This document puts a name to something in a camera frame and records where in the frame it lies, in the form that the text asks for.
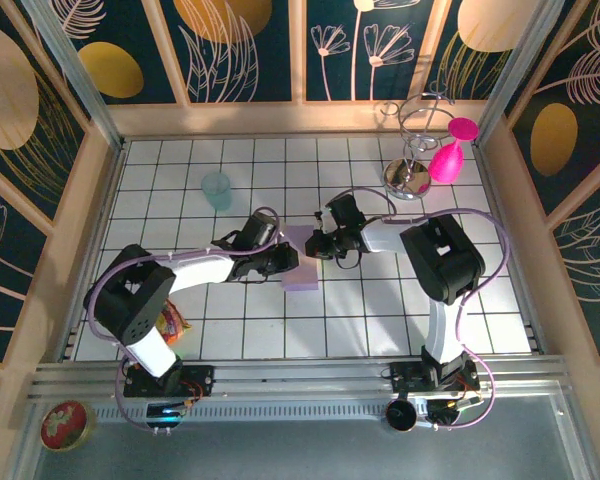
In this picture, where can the lilac square paper sheet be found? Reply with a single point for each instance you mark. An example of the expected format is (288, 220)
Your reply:
(300, 282)

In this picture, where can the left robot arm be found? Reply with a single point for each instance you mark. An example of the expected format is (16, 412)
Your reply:
(145, 305)

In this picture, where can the translucent teal plastic cup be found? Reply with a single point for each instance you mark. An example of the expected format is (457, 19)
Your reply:
(217, 192)

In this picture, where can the orange snack bag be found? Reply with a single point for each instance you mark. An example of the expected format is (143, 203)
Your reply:
(172, 325)

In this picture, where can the pink wine glass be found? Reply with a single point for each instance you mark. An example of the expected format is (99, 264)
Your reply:
(446, 162)

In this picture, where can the black round cup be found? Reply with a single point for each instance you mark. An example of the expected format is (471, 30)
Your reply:
(401, 415)

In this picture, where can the round red tin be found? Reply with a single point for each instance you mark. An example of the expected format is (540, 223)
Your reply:
(66, 425)

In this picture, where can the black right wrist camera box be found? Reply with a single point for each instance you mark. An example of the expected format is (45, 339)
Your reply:
(347, 212)

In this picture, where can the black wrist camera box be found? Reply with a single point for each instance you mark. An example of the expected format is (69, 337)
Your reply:
(260, 230)
(347, 212)

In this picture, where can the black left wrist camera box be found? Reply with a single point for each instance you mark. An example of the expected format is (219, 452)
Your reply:
(260, 230)

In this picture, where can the aluminium mounting rail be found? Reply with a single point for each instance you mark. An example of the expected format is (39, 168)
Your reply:
(300, 372)

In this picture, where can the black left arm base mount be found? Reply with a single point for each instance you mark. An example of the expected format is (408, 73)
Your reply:
(195, 380)

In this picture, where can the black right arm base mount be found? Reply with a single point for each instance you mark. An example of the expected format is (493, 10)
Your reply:
(410, 377)

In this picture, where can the aluminium corner post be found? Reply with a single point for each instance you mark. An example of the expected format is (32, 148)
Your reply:
(515, 65)
(75, 75)

